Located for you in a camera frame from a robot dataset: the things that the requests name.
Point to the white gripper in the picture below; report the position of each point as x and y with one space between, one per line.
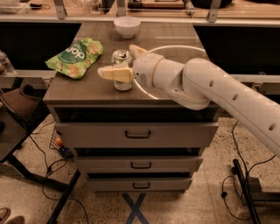
144 69

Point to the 7up soda can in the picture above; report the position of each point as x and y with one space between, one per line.
120 56

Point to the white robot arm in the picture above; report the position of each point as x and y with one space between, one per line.
198 82

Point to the white ceramic bowl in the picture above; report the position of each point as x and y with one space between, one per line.
127 27

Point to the green chip bag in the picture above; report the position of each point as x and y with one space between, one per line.
77 58

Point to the grey drawer cabinet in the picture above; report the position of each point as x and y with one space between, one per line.
95 100

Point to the clear plastic bottle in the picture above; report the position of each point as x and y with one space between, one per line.
6 64

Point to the black floor stand right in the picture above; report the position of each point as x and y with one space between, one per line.
252 191

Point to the shoe at bottom left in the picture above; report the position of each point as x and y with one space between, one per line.
5 214

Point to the top drawer with handle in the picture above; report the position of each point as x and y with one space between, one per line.
136 134

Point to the drawer with handle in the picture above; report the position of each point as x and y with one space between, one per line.
139 184
151 164
136 134

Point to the middle drawer with handle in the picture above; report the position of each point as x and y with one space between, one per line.
151 164

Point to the wire basket with balls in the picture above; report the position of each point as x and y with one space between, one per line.
57 145

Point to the bottom drawer with handle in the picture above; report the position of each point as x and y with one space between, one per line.
139 184

